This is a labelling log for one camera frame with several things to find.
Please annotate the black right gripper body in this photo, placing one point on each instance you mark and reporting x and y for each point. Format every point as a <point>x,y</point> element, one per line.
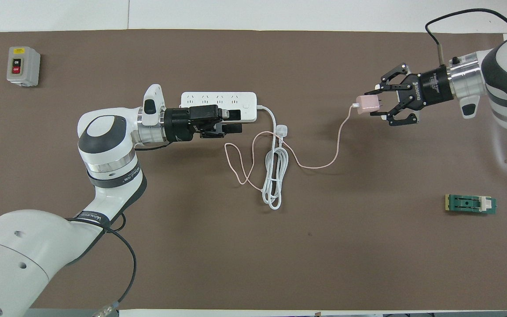
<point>429,86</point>

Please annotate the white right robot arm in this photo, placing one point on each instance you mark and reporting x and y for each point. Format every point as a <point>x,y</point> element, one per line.
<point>500,75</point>

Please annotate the pink charger plug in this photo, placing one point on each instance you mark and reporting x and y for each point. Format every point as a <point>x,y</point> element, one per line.
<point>368,105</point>

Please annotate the green knife switch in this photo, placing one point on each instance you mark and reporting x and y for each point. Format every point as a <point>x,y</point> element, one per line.
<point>469,204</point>

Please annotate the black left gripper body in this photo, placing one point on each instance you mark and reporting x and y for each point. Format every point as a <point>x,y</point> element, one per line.
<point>187,124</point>

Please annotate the white power strip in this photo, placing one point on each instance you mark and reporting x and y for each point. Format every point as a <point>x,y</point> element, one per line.
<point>244,105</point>

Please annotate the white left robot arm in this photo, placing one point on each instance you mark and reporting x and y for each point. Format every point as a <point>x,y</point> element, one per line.
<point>104,154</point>

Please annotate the brown table mat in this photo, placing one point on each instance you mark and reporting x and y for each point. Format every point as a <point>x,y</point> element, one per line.
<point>280,246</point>

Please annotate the grey push button box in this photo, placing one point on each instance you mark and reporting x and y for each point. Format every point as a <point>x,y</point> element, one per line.
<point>22,66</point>

